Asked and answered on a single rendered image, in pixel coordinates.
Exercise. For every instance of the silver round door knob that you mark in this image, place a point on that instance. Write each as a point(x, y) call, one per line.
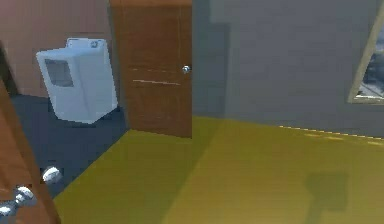
point(51, 174)
point(186, 69)
point(16, 199)

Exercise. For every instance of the grey framed window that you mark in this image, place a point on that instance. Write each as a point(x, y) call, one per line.
point(371, 71)

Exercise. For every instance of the white clothes dryer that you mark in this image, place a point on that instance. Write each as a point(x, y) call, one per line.
point(83, 90)

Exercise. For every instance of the brown wooden room door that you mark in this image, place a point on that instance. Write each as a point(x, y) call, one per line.
point(18, 173)
point(153, 66)

